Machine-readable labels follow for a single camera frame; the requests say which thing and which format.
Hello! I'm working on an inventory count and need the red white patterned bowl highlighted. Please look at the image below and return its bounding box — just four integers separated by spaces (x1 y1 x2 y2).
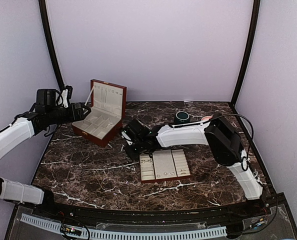
201 116 212 122

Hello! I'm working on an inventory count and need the black front table rail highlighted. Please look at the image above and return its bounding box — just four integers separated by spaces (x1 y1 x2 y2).
33 192 286 226

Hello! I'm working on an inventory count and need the dark green mug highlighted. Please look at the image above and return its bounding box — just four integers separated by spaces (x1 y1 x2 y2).
173 111 191 125

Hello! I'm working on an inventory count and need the right black frame post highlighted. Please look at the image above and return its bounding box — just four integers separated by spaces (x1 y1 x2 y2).
230 0 261 108

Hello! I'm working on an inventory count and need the red open jewelry box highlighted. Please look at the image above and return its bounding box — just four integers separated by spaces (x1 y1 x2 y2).
71 79 127 147

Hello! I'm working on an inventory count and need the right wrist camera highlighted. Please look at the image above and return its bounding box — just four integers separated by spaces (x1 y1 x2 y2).
121 118 151 142

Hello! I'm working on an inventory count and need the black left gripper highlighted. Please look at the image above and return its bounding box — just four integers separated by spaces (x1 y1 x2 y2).
46 102 91 125

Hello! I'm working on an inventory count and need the left black frame post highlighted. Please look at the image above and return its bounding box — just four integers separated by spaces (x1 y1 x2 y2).
38 0 65 92

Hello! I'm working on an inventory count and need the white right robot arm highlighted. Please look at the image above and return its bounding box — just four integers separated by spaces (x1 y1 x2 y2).
121 112 265 217

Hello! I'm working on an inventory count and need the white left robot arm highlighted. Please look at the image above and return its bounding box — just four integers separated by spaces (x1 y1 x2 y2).
0 103 91 218

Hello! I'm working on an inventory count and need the white slotted cable duct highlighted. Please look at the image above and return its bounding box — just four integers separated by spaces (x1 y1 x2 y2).
20 213 228 240

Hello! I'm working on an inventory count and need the black frame post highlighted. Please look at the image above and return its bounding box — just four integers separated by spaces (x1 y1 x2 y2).
230 0 261 108
38 0 65 92

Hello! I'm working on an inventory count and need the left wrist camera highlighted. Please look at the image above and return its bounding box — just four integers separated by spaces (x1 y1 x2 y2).
36 85 73 108

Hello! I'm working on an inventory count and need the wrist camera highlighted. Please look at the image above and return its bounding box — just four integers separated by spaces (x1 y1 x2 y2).
36 85 73 108
121 118 151 142

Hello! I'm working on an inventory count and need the red jewelry tray insert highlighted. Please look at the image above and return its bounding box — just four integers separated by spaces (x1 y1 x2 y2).
139 149 191 184

